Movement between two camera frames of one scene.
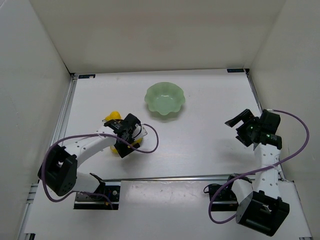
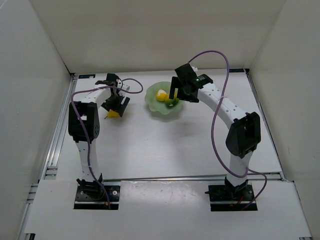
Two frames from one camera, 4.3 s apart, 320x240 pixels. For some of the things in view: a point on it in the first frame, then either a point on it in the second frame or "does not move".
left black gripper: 124,135 -> 116,104
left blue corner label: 87,76 does not move
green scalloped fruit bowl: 165,98 does not move
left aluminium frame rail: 58,133 does not move
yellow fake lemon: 114,150 -> 162,95
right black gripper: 246,129 -> 185,90
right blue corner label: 235,70 does not move
